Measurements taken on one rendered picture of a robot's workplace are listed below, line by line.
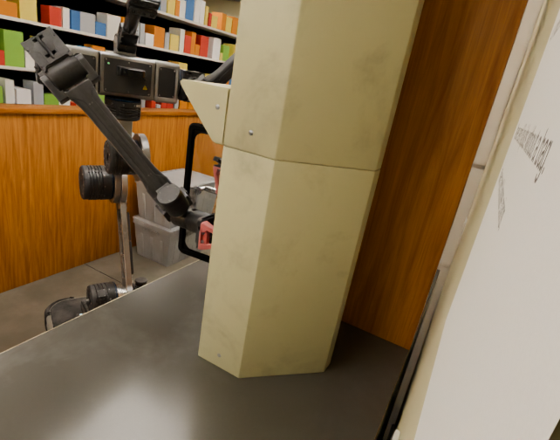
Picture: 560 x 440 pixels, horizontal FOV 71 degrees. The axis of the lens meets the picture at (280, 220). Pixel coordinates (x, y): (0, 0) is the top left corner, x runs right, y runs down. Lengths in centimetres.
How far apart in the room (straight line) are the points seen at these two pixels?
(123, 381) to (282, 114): 59
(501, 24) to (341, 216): 50
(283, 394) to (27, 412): 46
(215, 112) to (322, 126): 19
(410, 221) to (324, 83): 45
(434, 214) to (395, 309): 27
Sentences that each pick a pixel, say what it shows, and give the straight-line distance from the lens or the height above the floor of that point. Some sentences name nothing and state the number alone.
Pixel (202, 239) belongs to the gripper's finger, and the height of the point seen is 117.
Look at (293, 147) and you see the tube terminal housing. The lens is 68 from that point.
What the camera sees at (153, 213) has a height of 41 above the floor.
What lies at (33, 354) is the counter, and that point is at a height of 94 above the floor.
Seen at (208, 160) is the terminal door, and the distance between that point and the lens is 113.
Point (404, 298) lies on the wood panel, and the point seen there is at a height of 108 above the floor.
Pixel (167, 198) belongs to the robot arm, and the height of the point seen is 124.
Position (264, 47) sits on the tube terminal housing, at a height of 158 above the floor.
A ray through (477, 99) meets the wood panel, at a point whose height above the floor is 157.
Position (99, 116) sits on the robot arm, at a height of 139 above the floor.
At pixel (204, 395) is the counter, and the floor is 94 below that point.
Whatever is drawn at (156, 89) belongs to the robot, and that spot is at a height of 142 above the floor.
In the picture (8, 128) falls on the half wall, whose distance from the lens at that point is 274.
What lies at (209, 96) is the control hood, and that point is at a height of 149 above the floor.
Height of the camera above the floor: 154
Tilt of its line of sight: 19 degrees down
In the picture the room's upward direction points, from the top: 10 degrees clockwise
